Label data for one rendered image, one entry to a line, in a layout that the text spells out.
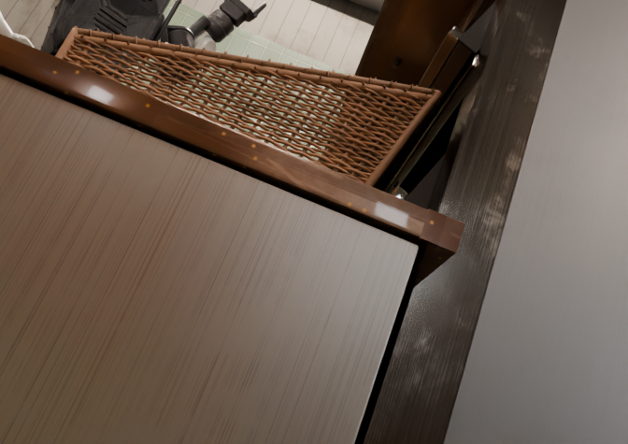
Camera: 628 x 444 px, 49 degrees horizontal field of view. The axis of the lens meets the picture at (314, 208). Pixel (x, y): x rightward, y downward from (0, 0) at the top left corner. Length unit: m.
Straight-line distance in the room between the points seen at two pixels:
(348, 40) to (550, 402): 5.16
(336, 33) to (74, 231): 5.28
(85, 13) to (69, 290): 1.39
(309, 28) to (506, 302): 5.12
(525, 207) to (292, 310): 0.34
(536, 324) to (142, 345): 0.42
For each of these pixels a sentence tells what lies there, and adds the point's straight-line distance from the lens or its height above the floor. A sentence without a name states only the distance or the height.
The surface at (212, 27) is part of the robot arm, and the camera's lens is 2.36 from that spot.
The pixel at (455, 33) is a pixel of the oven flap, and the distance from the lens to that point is 0.99.
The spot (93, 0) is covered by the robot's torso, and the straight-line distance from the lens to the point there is 1.93.
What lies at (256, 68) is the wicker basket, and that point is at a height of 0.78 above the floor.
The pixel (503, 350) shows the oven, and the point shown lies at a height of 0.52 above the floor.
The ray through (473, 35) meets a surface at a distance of 1.00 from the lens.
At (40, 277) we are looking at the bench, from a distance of 0.60.
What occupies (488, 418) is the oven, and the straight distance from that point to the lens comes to 0.74.
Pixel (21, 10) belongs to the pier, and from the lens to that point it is 5.74.
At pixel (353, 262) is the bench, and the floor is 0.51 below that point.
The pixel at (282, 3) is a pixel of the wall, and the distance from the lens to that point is 5.91.
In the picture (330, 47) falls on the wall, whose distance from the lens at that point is 5.72.
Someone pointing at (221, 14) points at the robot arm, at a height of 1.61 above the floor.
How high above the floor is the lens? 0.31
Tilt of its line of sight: 22 degrees up
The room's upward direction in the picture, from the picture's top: 22 degrees clockwise
